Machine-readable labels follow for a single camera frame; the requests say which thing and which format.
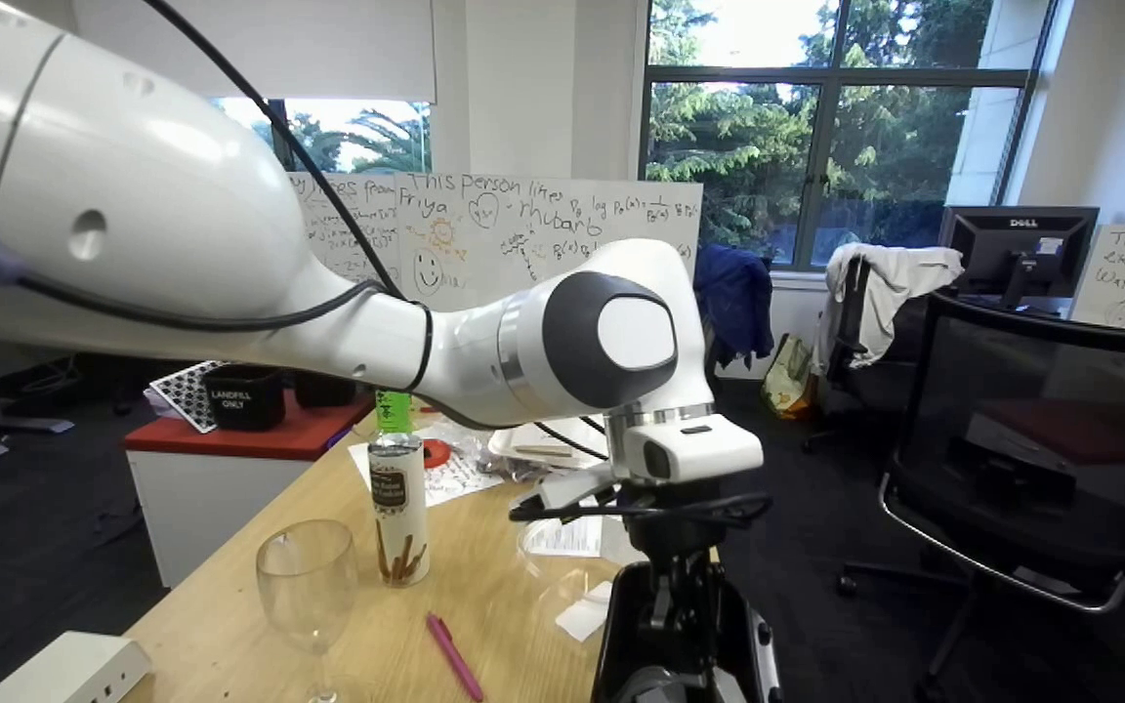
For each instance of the small black bin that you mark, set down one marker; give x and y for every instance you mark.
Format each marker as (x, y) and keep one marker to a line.
(324, 391)

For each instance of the black mesh office chair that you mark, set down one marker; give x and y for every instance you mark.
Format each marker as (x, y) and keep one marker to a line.
(1041, 449)

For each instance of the green capped bottle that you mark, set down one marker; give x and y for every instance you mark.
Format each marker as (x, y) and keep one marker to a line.
(398, 508)

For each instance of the clear plastic bag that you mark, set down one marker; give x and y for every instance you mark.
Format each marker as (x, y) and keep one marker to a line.
(514, 451)

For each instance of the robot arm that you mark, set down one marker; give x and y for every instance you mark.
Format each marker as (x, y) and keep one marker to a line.
(152, 215)

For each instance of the colourful shopping bag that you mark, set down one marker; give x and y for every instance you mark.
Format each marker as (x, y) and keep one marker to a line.
(789, 381)

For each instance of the blue jacket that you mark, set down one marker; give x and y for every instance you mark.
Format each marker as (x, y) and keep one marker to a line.
(733, 298)

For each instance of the clear wine glass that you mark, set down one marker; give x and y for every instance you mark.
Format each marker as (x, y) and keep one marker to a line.
(307, 586)

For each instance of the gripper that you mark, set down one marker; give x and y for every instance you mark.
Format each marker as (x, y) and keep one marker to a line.
(668, 532)

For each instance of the white napkin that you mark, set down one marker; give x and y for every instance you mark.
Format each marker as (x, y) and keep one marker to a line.
(587, 613)

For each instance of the white paper receipt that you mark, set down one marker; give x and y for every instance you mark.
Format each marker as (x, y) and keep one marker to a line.
(567, 537)

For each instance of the large written whiteboard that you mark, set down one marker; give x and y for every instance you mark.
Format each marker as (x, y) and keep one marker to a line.
(484, 234)

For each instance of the chair with white garment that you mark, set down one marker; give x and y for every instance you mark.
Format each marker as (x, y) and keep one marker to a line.
(875, 303)

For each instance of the plain black bin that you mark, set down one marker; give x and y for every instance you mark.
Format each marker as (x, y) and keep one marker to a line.
(621, 635)

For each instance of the labelled black landfill bin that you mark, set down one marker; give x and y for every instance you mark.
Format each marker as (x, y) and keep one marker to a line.
(245, 398)

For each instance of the printed paper sheet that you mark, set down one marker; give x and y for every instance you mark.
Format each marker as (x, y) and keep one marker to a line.
(455, 476)

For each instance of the large window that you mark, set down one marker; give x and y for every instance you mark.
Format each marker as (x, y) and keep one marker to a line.
(816, 127)

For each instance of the black white checker board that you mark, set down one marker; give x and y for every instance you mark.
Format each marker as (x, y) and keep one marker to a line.
(182, 392)

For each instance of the small window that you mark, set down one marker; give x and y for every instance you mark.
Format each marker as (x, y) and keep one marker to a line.
(357, 142)

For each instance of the red topped white cabinet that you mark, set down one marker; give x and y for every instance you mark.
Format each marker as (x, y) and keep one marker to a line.
(201, 488)

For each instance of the red round lid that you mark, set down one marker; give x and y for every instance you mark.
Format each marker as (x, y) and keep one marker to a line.
(437, 453)

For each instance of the white roller blind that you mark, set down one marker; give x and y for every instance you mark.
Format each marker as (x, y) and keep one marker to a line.
(309, 49)

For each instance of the pink pen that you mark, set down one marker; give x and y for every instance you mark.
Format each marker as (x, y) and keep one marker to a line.
(455, 656)

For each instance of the black monitor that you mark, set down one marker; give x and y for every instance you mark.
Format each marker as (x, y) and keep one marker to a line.
(1017, 249)

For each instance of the white flat box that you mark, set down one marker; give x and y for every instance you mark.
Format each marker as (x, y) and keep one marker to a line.
(64, 672)

